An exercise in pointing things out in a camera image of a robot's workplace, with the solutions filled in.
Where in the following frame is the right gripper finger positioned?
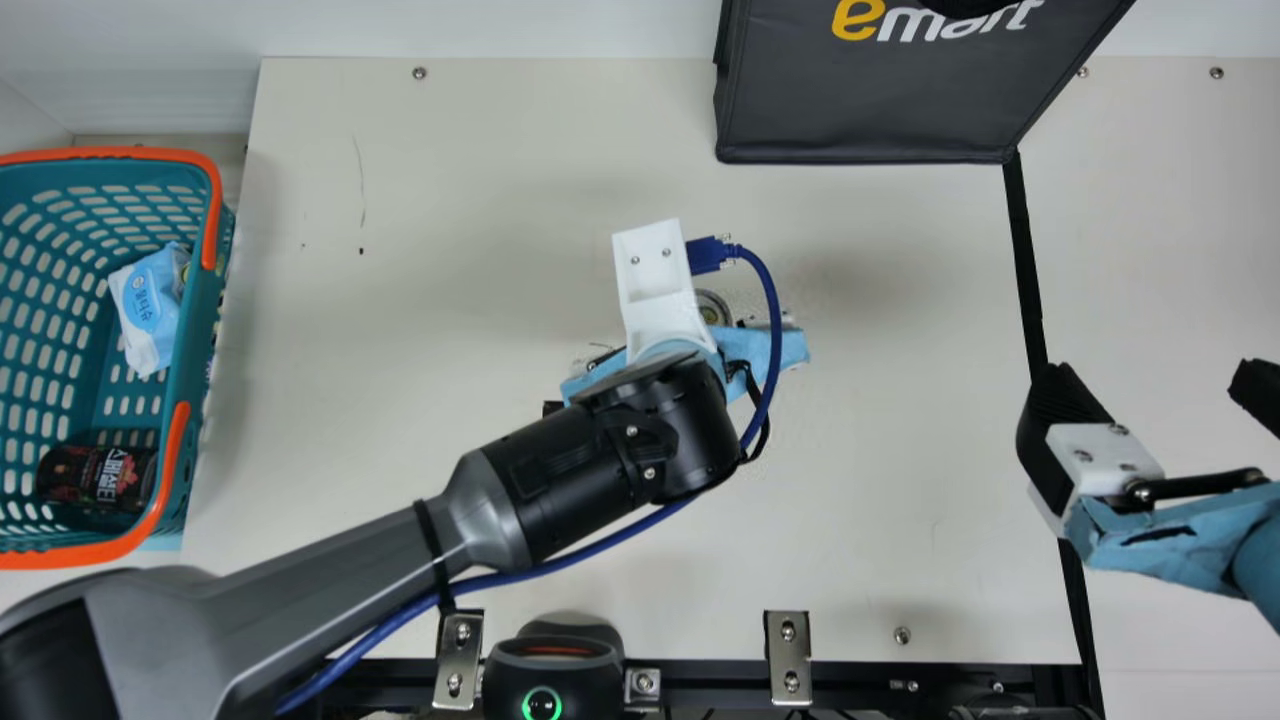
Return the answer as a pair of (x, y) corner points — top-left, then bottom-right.
(1017, 362), (1166, 538)
(1228, 358), (1280, 441)

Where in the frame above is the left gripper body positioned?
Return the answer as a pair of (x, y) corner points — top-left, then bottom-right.
(560, 325), (811, 406)

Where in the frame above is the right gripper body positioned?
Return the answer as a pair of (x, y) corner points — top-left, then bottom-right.
(1065, 483), (1280, 636)

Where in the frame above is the teal shopping basket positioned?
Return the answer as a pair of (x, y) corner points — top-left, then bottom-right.
(0, 147), (236, 571)

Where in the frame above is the black strip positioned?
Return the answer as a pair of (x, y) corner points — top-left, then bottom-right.
(1002, 148), (1107, 720)

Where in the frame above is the black device with green light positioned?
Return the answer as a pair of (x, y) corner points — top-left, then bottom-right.
(483, 612), (626, 720)

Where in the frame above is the blue white wet wipes pack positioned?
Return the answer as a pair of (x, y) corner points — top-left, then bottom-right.
(107, 242), (193, 378)

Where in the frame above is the dark coffee bottle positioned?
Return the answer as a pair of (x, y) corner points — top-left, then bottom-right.
(36, 444), (159, 513)

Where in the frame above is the blue cable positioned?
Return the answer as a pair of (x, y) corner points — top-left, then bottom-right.
(275, 236), (784, 716)

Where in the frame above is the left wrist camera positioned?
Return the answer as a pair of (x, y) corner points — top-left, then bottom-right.
(611, 218), (718, 366)

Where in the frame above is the dark grey bag with straps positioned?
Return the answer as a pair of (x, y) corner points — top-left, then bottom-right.
(713, 0), (1138, 165)

